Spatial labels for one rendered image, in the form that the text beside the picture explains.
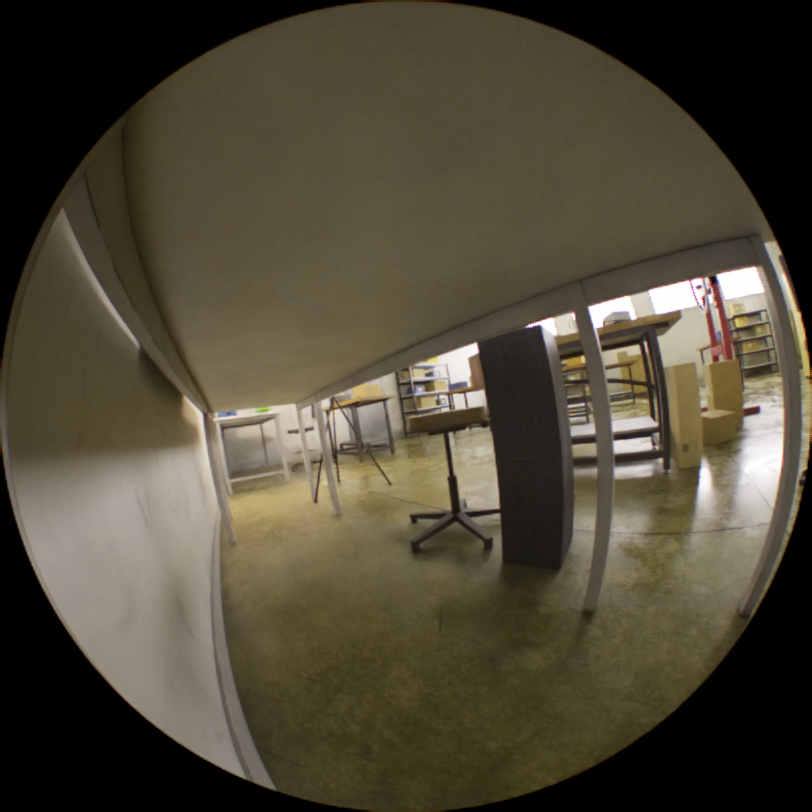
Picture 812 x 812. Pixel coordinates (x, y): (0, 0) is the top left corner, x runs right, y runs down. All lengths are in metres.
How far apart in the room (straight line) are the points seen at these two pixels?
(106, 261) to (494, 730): 0.88
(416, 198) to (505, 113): 0.14
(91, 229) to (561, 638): 1.03
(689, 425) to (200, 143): 2.12
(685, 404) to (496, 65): 1.89
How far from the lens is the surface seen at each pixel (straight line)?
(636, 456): 1.86
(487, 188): 0.34
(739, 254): 0.74
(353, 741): 0.71
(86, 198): 0.26
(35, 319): 0.39
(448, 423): 1.12
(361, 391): 4.20
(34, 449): 0.37
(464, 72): 0.26
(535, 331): 0.86
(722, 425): 2.62
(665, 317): 1.87
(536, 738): 0.67
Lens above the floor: 0.64
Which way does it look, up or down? 2 degrees up
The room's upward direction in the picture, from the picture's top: 9 degrees counter-clockwise
